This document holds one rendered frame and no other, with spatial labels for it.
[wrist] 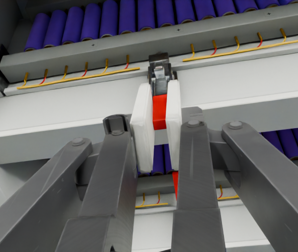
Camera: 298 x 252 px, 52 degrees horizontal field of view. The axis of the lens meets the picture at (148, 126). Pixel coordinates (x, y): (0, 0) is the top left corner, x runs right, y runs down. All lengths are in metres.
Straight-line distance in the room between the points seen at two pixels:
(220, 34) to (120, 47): 0.09
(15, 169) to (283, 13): 0.32
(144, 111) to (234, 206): 0.28
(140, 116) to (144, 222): 0.28
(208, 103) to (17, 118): 0.17
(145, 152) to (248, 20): 0.18
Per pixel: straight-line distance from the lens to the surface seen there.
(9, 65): 0.33
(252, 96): 0.27
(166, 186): 0.41
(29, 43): 0.35
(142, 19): 0.33
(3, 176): 0.36
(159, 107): 0.21
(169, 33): 0.29
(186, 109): 0.18
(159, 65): 0.25
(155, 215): 0.42
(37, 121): 0.29
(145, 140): 0.15
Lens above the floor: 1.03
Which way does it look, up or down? 34 degrees down
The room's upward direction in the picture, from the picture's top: 12 degrees counter-clockwise
